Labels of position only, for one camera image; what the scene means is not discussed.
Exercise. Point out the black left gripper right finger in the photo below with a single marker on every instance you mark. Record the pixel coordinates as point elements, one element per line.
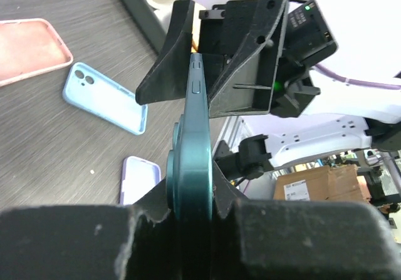
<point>273,239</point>

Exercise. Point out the lavender phone case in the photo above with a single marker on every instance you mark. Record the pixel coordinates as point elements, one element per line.
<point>139,176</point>

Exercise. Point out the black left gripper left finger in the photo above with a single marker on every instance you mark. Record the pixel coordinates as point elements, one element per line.
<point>90,241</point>

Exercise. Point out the teal green smartphone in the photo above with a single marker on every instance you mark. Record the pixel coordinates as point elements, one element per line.
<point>189,177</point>

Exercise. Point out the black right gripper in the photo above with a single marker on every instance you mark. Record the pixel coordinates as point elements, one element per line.
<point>255,61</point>

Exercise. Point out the dark green tray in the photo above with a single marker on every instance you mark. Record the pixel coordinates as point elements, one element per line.
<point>144,17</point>

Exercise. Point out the brown cardboard box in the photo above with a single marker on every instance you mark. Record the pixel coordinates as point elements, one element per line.
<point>323,183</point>

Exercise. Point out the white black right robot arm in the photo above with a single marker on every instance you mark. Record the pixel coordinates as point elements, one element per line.
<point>373,108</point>

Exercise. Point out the pink phone case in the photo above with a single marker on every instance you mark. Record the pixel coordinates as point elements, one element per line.
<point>30,47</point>

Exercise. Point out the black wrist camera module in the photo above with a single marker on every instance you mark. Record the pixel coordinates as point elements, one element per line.
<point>308,39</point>

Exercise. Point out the light blue phone case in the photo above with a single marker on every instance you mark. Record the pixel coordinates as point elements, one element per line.
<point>91,91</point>

